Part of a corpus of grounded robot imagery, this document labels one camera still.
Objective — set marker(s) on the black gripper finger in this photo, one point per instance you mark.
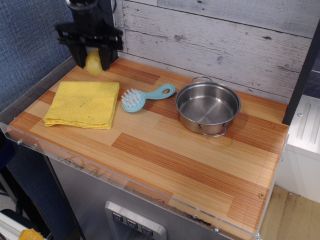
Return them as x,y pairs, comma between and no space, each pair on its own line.
79,54
107,56

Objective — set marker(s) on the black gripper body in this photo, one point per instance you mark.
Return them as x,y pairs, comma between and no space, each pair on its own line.
88,29

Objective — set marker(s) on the yellow toy potato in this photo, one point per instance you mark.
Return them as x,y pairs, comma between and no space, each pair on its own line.
93,63

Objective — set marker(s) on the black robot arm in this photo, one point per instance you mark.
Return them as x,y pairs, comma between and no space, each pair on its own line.
80,2

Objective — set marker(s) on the folded yellow cloth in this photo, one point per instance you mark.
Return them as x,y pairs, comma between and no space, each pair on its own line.
83,104

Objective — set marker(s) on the light blue dish brush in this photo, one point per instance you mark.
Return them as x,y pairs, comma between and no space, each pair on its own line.
133,100

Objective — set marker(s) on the small stainless steel pot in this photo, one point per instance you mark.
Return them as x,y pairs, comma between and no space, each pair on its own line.
207,107

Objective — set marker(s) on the silver toy dishwasher front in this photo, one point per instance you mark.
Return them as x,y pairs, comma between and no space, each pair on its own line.
87,195

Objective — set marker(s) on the silver button control panel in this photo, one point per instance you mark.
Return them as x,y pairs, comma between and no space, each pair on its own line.
126,224

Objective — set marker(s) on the white side cabinet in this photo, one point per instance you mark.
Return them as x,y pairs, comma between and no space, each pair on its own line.
299,167

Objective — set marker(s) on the black left frame post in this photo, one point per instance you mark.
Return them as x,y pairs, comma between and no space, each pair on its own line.
106,29

